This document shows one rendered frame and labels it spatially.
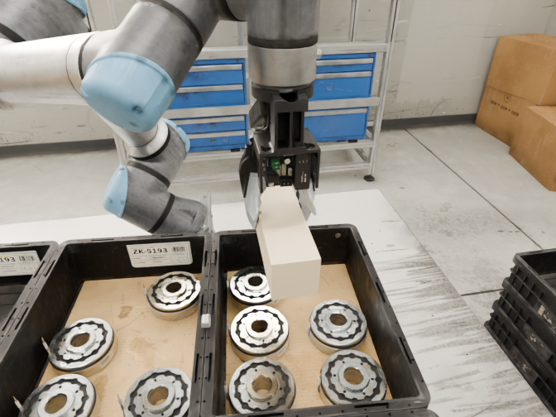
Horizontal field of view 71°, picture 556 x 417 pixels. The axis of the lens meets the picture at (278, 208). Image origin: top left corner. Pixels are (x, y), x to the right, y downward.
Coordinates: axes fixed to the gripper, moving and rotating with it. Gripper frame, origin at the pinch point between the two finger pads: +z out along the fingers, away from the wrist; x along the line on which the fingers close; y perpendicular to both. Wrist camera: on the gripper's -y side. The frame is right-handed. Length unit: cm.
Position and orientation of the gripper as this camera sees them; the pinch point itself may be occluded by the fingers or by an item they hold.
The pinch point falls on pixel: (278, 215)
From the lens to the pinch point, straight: 57.0
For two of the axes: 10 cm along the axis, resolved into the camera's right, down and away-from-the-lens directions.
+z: 0.0, 8.2, 5.7
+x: 9.8, -1.0, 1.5
